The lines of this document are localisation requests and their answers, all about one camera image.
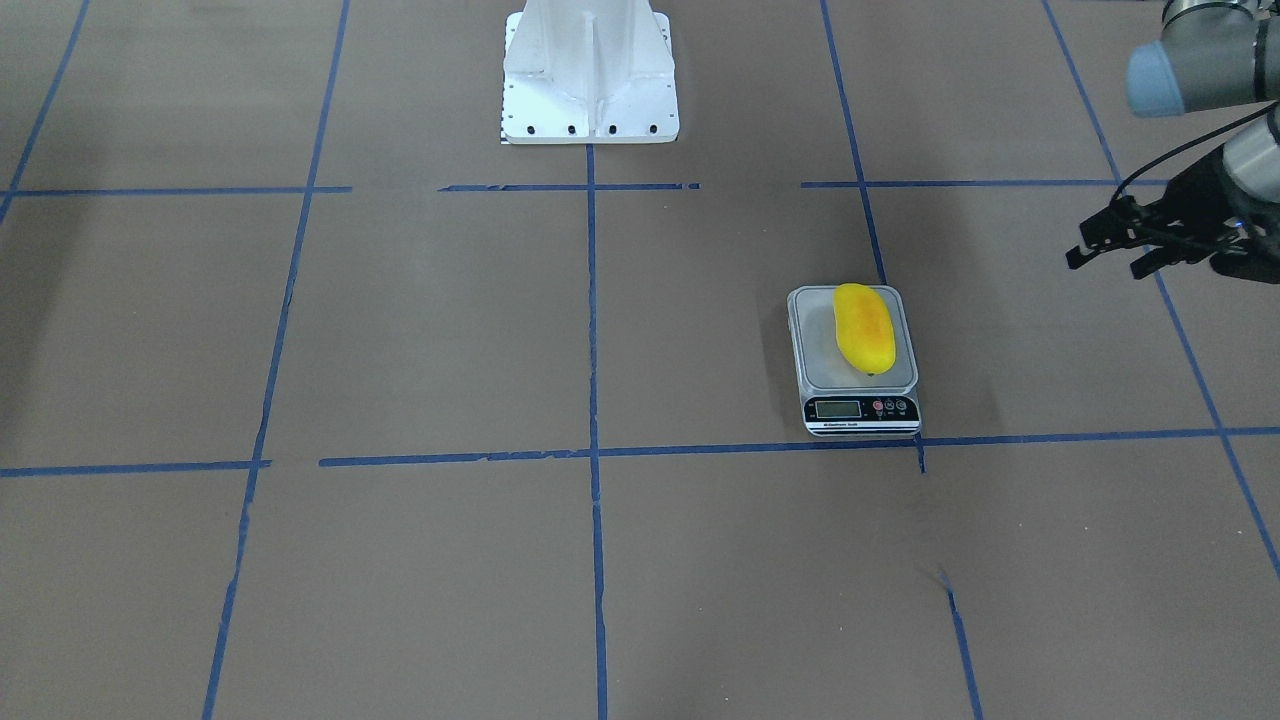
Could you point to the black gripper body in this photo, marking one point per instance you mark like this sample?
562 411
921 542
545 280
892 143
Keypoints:
1186 226

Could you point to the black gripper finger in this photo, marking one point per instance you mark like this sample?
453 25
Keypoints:
1157 256
1104 232

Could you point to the yellow mango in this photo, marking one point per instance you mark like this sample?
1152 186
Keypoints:
864 330

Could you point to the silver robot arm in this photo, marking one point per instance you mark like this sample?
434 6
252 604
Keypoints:
1216 55

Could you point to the silver digital kitchen scale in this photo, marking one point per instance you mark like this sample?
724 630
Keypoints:
837 400

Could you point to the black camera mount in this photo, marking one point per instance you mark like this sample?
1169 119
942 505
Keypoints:
1249 249

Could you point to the white pedestal column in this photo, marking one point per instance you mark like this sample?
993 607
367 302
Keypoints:
588 72

